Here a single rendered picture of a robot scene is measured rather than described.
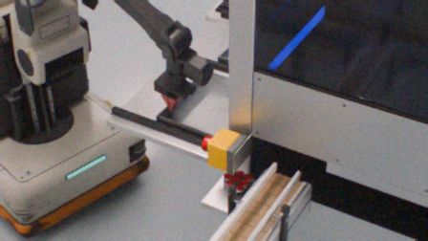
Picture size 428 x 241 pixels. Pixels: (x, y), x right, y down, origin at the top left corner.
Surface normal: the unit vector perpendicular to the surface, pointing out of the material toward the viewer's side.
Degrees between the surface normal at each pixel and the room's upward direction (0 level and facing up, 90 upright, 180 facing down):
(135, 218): 0
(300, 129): 90
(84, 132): 0
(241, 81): 90
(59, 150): 0
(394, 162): 90
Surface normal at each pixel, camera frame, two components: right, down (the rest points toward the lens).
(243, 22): -0.51, 0.54
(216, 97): -0.02, -0.79
